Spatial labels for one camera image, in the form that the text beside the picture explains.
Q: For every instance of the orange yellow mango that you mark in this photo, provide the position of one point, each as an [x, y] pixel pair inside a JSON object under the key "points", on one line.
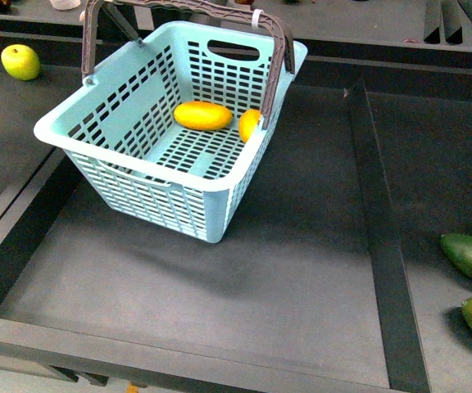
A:
{"points": [[248, 121]]}

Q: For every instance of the yellow lemon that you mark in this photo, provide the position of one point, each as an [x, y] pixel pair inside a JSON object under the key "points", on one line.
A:
{"points": [[202, 116]]}

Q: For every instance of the light blue plastic basket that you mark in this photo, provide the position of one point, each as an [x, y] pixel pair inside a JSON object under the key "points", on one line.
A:
{"points": [[120, 132]]}

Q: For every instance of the brown basket handle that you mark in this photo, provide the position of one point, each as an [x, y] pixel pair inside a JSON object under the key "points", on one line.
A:
{"points": [[282, 56]]}

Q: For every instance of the black fruit display shelf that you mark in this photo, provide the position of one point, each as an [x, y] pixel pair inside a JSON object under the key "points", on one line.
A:
{"points": [[330, 277]]}

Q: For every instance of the green apple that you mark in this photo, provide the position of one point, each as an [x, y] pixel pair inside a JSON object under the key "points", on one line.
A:
{"points": [[21, 62]]}

